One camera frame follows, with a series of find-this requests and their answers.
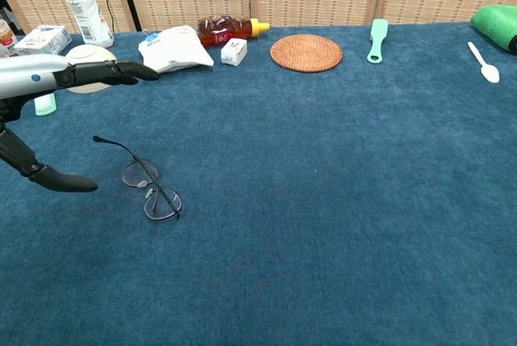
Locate blue table cloth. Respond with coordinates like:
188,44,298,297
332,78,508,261
0,22,517,346

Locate small mint green brush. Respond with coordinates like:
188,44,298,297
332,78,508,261
34,92,57,117

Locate white blue carton box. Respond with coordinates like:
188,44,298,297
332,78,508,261
14,24,74,57

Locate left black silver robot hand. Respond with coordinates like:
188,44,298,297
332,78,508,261
0,53,162,193

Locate long mint green paddle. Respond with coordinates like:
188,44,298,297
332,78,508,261
366,18,389,65

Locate honey squeeze bottle yellow cap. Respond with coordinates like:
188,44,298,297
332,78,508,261
196,15,271,48

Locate brown spread jar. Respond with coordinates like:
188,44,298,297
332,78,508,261
0,19,19,58

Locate black wire-frame eyeglasses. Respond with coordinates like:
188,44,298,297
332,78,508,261
92,135,183,222

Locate white powder bag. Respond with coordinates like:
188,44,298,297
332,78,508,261
137,24,215,78

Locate round woven rattan coaster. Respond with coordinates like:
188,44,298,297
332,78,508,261
270,34,344,74

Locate folded green towel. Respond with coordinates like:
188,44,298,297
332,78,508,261
470,4,517,56

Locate beige upturned bowl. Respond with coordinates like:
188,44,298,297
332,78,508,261
64,44,118,95

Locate small white box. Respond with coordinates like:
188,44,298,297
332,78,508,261
220,37,248,67

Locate white plastic spoon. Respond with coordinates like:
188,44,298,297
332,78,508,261
467,41,501,84

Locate white drink bottle yellow cap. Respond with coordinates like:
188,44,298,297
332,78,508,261
48,0,116,49

